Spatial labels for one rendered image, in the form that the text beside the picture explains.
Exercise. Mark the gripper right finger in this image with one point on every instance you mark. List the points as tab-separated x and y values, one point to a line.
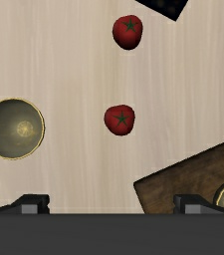
193	204

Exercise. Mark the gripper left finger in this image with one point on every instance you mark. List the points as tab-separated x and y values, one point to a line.
30	203

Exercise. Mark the brown wooden cutting board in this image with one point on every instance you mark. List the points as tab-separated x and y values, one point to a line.
189	176

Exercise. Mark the red tomato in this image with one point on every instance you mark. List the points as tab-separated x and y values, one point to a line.
127	32
119	119

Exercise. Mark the stove plate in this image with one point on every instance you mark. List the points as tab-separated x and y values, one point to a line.
165	7

